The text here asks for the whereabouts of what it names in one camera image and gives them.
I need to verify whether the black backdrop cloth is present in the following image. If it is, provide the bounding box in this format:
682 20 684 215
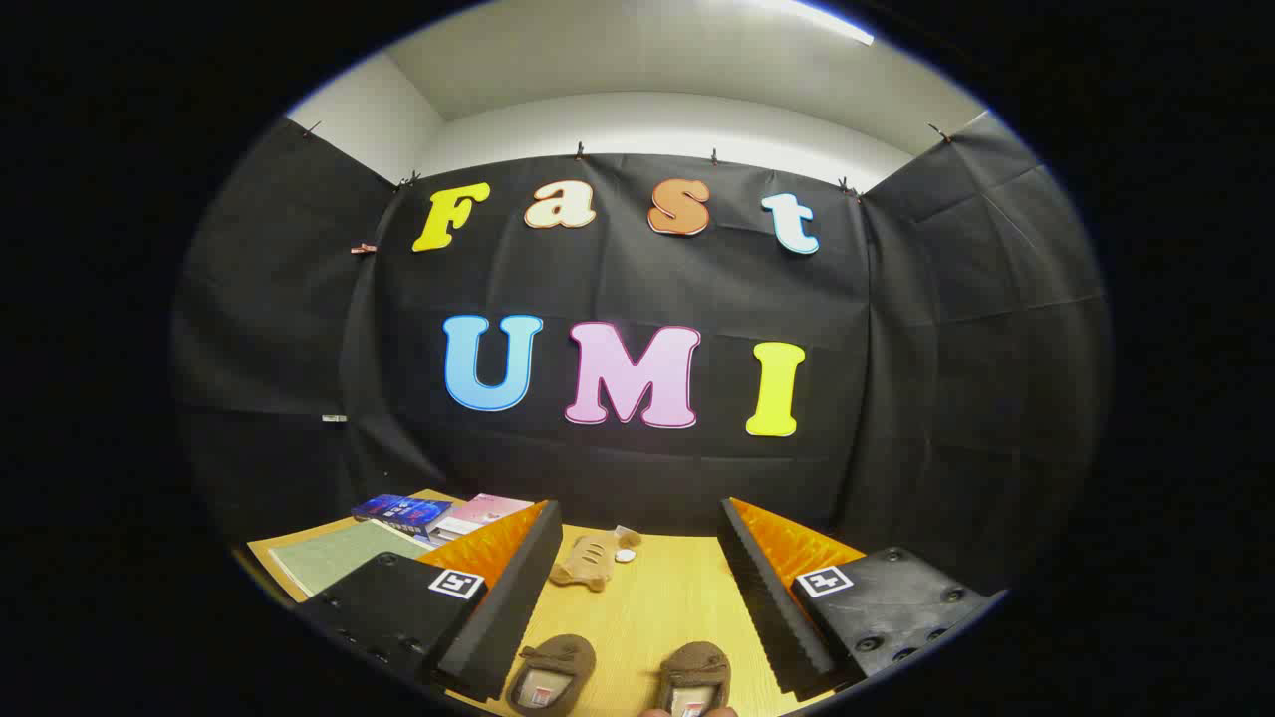
169 112 1112 598

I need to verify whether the brown fuzzy shoe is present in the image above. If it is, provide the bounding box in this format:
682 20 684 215
506 634 597 717
657 642 733 717

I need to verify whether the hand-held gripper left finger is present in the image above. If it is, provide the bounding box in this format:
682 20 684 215
297 501 564 703

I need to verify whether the tan striped plush toy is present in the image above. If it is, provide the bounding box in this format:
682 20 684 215
550 528 643 594

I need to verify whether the green fabric storage box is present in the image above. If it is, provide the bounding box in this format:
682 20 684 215
267 518 434 600

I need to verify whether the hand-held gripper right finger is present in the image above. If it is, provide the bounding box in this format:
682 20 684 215
717 497 1007 701

